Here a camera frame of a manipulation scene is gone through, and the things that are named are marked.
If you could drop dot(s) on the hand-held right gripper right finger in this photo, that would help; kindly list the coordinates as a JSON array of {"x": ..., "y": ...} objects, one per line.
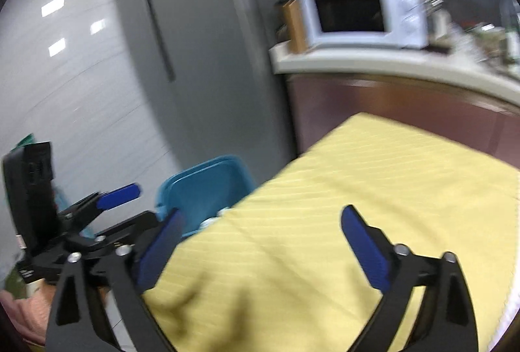
[{"x": 365, "y": 246}]

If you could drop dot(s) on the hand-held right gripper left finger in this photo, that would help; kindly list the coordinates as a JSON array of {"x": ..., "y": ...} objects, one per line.
[{"x": 158, "y": 250}]

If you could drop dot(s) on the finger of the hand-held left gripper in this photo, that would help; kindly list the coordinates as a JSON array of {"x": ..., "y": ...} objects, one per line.
[
  {"x": 122, "y": 230},
  {"x": 120, "y": 195}
]

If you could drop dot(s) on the blue plastic bin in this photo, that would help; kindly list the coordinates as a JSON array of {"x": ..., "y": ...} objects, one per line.
[{"x": 203, "y": 185}]

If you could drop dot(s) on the teal and red package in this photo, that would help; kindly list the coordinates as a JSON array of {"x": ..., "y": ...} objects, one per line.
[{"x": 26, "y": 139}]

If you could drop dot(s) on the yellow checked tablecloth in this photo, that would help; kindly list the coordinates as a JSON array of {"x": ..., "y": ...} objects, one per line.
[{"x": 345, "y": 173}]

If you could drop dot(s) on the kitchen counter with cabinets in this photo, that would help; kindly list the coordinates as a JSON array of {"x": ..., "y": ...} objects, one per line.
[{"x": 386, "y": 92}]

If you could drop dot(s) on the grey refrigerator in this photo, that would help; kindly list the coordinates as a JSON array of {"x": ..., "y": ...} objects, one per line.
[{"x": 195, "y": 51}]

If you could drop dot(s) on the copper thermos tumbler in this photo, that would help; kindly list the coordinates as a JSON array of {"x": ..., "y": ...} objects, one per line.
[{"x": 294, "y": 27}]

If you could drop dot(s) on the white microwave oven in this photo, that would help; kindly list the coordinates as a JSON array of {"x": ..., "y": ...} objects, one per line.
[{"x": 349, "y": 15}]

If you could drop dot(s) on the glass kettle jar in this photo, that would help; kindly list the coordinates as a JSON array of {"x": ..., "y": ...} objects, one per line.
[{"x": 438, "y": 19}]

